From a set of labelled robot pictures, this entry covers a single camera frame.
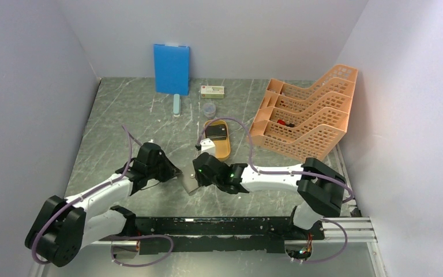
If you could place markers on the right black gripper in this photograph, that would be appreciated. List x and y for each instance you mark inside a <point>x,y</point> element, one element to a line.
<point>201,181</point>

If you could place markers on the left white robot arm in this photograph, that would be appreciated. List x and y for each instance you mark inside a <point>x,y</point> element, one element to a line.
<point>64,226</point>

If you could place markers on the orange plastic file organizer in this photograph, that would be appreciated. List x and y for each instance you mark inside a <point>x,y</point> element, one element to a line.
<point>319,112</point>

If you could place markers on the yellow oval tray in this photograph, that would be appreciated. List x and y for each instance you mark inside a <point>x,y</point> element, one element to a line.
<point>223,147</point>

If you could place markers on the small white red box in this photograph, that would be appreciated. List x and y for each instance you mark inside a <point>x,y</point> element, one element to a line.
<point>212,91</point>

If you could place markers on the blue board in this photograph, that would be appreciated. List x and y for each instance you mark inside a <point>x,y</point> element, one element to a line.
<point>171,69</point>

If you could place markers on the red black item in organizer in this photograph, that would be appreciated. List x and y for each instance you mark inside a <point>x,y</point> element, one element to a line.
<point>284,123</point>

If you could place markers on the small clear round container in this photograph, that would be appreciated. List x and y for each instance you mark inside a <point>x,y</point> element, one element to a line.
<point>209,110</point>

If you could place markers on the light blue eraser bar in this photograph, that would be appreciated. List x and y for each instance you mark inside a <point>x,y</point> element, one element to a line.
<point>176,105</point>

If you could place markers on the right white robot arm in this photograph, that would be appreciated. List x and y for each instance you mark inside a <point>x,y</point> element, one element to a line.
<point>320,187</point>

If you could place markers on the beige card holder wallet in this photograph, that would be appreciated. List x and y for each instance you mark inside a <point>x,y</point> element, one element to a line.
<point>189,183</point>

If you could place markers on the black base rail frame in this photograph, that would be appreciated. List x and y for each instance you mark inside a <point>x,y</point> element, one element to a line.
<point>222,234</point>

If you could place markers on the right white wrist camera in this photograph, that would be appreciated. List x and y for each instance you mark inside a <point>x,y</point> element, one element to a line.
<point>206,145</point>

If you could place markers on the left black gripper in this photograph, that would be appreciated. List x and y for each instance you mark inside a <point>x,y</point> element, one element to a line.
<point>171,169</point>

